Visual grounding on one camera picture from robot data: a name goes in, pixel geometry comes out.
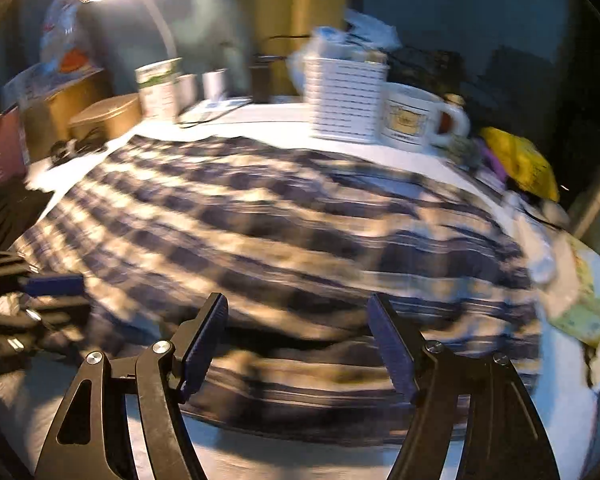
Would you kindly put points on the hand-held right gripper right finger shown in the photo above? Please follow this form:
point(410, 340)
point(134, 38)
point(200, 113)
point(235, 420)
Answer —
point(392, 345)

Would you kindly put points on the folded black cloth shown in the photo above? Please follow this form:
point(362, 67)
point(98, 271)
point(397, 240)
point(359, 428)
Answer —
point(10, 215)

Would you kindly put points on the white textured table cover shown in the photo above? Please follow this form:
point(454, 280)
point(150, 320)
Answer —
point(290, 455)

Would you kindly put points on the black power adapter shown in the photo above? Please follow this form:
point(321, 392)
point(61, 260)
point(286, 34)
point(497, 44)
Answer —
point(260, 80)

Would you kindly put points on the yellow plastic bag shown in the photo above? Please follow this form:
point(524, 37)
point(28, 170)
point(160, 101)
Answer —
point(525, 165)

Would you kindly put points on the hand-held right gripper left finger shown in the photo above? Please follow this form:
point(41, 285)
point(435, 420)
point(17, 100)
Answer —
point(205, 345)

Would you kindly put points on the tablet with red screen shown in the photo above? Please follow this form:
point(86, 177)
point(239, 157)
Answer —
point(2, 150)

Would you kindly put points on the white plastic bag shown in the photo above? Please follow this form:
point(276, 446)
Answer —
point(375, 27)

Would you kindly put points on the yellow curtain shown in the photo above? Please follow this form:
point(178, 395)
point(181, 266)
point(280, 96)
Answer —
point(290, 20)

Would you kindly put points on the brown lidded food container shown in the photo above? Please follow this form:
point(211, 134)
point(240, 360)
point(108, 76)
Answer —
point(105, 117)

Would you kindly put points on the brown cardboard box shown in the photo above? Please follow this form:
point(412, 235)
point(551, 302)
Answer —
point(60, 105)

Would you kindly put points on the small white bottle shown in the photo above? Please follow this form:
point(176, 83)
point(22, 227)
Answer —
point(535, 250)

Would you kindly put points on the grey curtain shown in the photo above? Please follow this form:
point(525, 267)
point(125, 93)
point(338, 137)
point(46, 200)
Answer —
point(200, 20)

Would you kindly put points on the white cartoon mug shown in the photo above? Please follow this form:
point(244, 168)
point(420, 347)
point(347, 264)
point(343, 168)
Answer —
point(405, 120)

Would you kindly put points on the purple packet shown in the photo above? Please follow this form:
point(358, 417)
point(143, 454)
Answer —
point(495, 165)

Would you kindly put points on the dark glass window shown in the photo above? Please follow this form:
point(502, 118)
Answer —
point(480, 10)

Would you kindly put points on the white and green box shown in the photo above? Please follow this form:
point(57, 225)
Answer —
point(157, 90)

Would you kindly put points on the plaid flannel shirt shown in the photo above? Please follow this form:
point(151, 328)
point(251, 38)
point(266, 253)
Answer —
point(280, 240)

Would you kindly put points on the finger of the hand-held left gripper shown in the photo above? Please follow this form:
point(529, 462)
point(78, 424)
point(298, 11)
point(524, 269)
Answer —
point(55, 327)
point(55, 286)

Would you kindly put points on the yellow tissue box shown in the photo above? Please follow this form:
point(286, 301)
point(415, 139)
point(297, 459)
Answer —
point(585, 305)

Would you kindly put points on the small printed box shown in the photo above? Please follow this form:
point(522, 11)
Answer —
point(27, 85)

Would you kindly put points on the white charger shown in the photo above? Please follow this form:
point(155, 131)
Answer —
point(215, 85)

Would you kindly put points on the white plastic basket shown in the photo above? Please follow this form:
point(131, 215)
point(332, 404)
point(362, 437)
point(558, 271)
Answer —
point(345, 100)

